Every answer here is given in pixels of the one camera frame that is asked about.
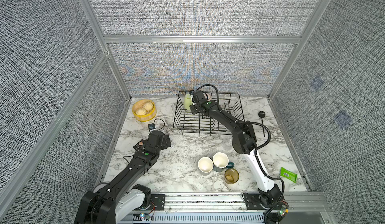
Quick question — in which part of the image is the steamed bun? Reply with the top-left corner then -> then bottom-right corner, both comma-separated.
135,108 -> 147,116
143,101 -> 154,112

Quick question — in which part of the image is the dark green mug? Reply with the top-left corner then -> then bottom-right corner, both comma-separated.
212,152 -> 235,172

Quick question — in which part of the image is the left steamed bun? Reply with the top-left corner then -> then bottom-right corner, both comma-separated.
135,108 -> 147,116

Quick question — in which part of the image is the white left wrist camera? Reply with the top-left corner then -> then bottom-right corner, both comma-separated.
148,123 -> 156,133

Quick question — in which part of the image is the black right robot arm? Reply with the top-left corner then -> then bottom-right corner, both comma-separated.
189,84 -> 285,210

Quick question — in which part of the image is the grey mug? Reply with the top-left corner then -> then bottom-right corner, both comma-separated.
198,157 -> 214,176

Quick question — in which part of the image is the right steamed bun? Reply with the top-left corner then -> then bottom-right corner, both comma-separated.
143,101 -> 154,112

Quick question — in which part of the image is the black wire dish rack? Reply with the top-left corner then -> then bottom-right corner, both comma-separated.
173,91 -> 245,135

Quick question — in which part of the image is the small brown black packet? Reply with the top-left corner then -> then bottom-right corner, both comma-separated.
133,139 -> 144,151

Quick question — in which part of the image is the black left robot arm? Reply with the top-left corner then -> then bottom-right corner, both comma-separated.
74,130 -> 171,224

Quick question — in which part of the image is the green snack packet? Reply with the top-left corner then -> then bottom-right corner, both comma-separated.
280,167 -> 298,183

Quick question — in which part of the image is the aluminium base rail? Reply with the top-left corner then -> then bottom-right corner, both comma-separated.
121,191 -> 337,224

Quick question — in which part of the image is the pink iridescent mug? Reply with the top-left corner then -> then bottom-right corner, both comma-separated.
204,93 -> 212,101

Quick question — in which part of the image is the amber glass cup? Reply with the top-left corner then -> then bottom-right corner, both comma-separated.
224,168 -> 240,184

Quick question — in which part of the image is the light green mug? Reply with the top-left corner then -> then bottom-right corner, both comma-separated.
184,93 -> 193,111

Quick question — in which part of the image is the black ladle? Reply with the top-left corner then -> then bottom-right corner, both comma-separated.
258,111 -> 266,136

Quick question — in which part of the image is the yellow bamboo steamer basket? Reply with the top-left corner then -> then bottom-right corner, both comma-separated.
132,99 -> 157,122

